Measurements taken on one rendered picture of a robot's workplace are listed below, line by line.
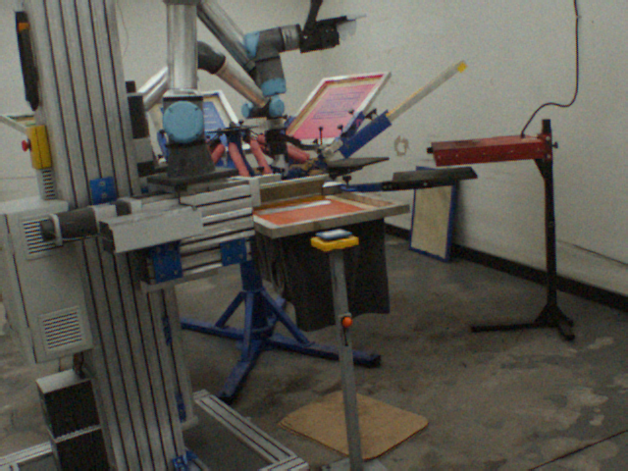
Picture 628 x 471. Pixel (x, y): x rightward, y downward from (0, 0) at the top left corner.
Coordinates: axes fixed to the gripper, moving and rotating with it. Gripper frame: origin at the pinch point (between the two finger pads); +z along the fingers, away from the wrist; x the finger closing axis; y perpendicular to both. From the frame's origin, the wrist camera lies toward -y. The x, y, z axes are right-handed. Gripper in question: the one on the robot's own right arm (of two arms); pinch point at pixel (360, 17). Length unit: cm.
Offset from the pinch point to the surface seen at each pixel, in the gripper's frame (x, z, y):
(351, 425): -31, -24, 142
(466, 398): -78, 36, 169
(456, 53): -298, 146, 7
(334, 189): -112, 0, 64
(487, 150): -129, 86, 64
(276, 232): -45, -35, 65
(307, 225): -47, -23, 66
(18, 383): -184, -196, 143
